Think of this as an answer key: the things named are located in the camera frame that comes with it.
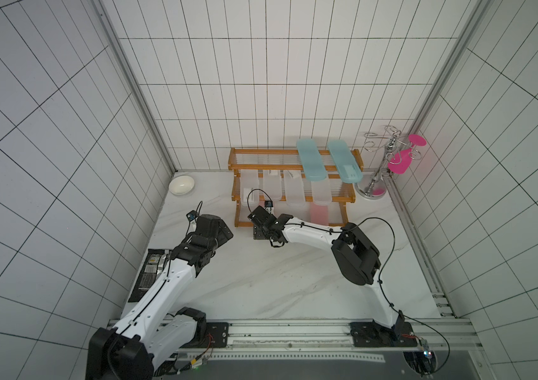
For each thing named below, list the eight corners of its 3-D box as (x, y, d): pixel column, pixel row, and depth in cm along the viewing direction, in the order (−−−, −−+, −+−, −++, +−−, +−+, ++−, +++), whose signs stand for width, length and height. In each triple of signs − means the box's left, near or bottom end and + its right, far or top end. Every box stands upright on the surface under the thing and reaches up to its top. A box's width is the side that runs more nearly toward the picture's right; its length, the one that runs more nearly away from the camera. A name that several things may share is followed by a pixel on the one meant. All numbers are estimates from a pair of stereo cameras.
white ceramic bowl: (168, 198, 110) (165, 192, 107) (175, 181, 118) (172, 175, 114) (193, 198, 110) (191, 192, 107) (198, 181, 118) (196, 175, 114)
